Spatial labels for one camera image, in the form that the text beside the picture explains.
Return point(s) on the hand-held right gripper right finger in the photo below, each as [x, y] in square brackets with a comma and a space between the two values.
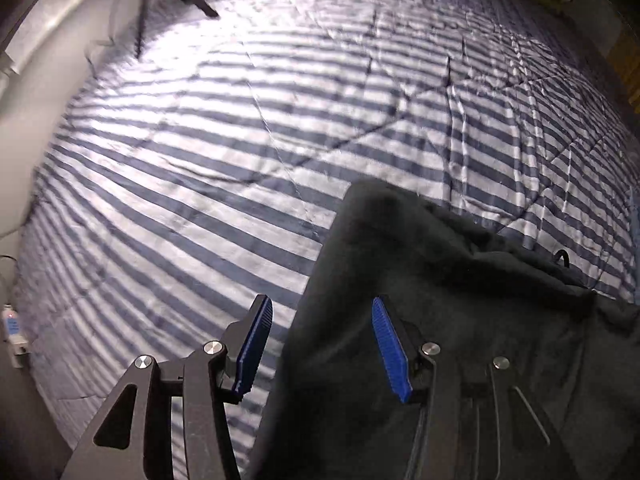
[390, 345]

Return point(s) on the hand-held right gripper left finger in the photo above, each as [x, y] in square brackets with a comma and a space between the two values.
[255, 345]

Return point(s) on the black pants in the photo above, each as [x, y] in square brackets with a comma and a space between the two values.
[425, 260]

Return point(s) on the striped bed sheet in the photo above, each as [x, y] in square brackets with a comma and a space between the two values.
[200, 160]

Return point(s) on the white charger plug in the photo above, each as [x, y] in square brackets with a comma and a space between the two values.
[12, 327]

